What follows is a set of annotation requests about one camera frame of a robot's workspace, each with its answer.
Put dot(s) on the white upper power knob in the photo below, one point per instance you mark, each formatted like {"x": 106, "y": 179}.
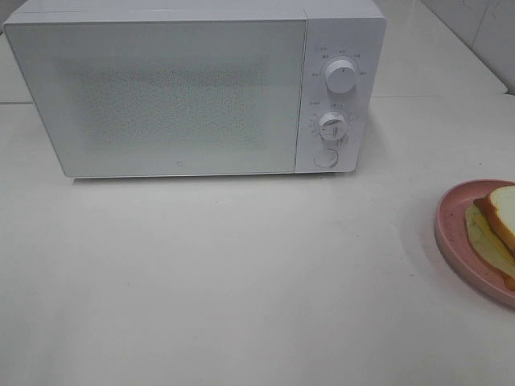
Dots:
{"x": 340, "y": 76}

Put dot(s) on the white lower timer knob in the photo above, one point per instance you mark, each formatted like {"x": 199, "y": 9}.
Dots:
{"x": 332, "y": 126}

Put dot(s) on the pink speckled plate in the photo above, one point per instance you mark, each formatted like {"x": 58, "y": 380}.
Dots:
{"x": 452, "y": 239}

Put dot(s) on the white microwave oven body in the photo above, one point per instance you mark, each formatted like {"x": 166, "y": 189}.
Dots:
{"x": 351, "y": 30}

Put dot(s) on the white microwave door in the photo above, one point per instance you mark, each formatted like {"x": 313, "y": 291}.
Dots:
{"x": 163, "y": 99}

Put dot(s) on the toy bread cheese sandwich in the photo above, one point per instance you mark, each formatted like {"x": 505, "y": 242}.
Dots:
{"x": 490, "y": 228}

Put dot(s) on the white round door button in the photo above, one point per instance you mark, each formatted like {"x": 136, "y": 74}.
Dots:
{"x": 326, "y": 158}

